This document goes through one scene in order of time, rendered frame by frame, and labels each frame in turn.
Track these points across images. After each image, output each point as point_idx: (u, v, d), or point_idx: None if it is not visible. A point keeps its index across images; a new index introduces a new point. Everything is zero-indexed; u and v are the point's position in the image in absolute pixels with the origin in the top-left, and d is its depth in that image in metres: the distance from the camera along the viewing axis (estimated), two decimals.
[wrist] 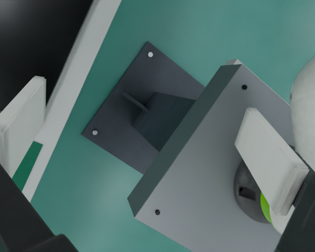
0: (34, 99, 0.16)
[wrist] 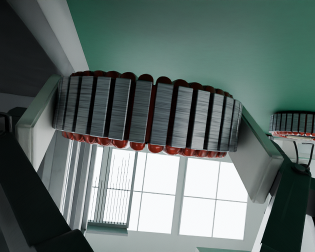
0: (54, 96, 0.17)
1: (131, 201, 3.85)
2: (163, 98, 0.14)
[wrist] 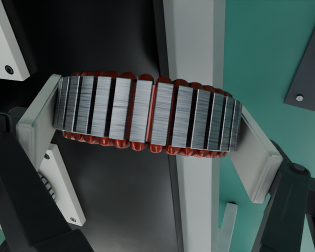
0: (55, 96, 0.17)
1: None
2: (164, 98, 0.14)
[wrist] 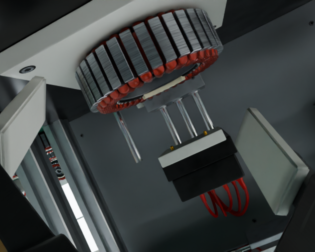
0: (34, 99, 0.16)
1: None
2: (128, 41, 0.18)
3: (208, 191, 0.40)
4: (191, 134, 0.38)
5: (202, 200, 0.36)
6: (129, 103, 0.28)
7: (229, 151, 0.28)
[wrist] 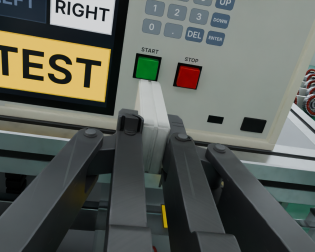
0: (150, 99, 0.19)
1: None
2: None
3: None
4: None
5: None
6: None
7: None
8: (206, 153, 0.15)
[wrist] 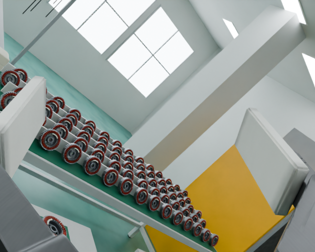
0: (34, 99, 0.16)
1: None
2: None
3: None
4: None
5: None
6: None
7: None
8: None
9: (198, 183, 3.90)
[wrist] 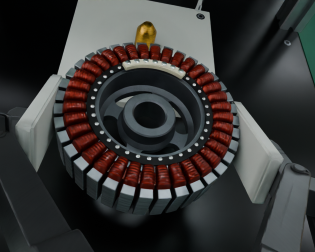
0: (55, 96, 0.17)
1: None
2: (140, 211, 0.17)
3: None
4: None
5: None
6: (205, 71, 0.21)
7: None
8: None
9: None
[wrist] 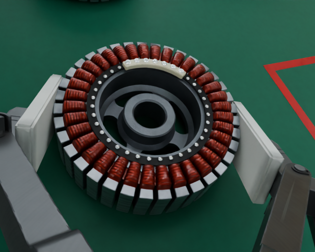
0: (55, 96, 0.17)
1: None
2: (140, 211, 0.17)
3: None
4: None
5: None
6: (205, 71, 0.20)
7: None
8: None
9: None
